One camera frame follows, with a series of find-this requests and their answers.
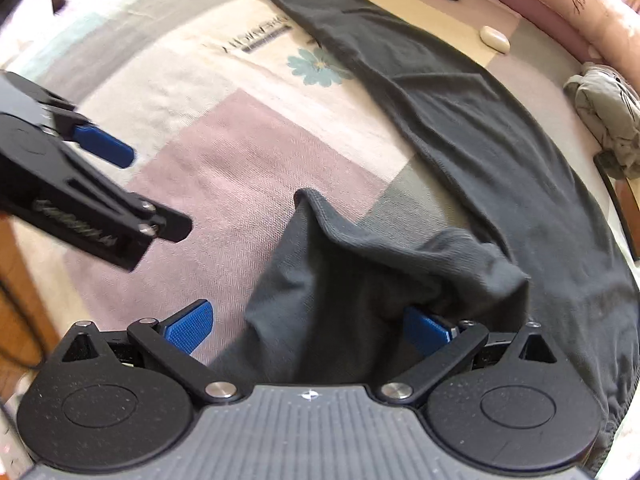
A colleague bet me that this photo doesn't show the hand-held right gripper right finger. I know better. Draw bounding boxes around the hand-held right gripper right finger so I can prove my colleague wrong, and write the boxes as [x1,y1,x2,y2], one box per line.
[378,306,558,405]

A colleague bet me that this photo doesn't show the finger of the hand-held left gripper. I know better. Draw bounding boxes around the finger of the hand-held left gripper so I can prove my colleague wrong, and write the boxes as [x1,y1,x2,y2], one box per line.
[75,171,194,244]
[47,109,137,169]

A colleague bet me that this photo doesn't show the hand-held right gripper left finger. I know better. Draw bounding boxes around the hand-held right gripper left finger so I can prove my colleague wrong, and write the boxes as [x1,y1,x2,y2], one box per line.
[60,299,244,405]

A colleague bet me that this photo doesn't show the dark grey pants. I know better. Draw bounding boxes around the dark grey pants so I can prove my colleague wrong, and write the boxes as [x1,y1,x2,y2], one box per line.
[207,0,640,476]

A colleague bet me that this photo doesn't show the black smartphone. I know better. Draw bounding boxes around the black smartphone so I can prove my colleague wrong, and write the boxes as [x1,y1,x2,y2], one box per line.
[595,152,640,261]

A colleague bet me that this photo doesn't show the crumpled grey garment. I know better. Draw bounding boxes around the crumpled grey garment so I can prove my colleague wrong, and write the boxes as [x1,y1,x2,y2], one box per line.
[564,62,640,181]

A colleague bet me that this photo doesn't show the white earbuds case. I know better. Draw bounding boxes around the white earbuds case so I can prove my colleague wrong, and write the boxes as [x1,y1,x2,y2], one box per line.
[479,26,511,53]

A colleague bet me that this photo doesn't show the folded pink floral quilt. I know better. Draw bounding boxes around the folded pink floral quilt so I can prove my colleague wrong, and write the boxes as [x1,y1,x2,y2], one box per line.
[425,0,640,106]

